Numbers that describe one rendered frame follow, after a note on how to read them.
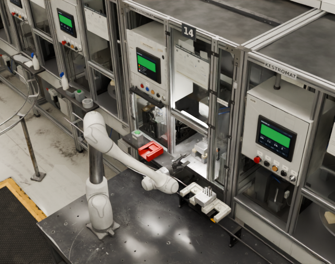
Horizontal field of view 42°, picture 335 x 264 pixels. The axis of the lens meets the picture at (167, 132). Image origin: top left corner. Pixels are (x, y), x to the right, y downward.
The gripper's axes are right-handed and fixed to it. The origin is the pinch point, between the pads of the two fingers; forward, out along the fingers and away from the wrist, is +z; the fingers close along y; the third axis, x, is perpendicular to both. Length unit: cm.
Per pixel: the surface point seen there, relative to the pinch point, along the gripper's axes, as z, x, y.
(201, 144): 17.9, 2.3, 1.9
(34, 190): -64, 155, -100
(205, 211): -18.1, -37.5, -13.8
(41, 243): -93, 90, -99
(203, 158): 13.2, -5.1, -4.4
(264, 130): 0, -64, 61
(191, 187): -9.6, -14.6, -12.8
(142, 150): -13.3, 35.6, -5.0
